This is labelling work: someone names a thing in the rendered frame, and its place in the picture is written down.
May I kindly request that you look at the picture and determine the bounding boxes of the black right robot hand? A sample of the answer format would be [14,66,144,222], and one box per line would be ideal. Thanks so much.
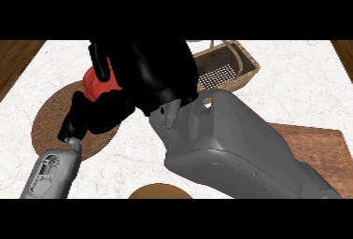
[88,39,200,118]

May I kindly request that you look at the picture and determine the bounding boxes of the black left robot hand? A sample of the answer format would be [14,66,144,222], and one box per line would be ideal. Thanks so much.
[57,90,138,142]

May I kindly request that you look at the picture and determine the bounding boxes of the wicker basket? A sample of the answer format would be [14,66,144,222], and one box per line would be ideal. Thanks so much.
[193,39,262,93]

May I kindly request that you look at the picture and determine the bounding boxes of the round brown wooden disc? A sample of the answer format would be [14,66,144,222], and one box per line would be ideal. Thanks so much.
[128,182,195,200]

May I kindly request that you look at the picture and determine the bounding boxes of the round brown cork mat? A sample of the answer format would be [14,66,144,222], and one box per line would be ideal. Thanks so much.
[30,79,123,162]

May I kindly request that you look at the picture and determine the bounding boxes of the brown wooden cutting board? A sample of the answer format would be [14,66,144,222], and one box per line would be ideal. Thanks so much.
[268,121,353,200]

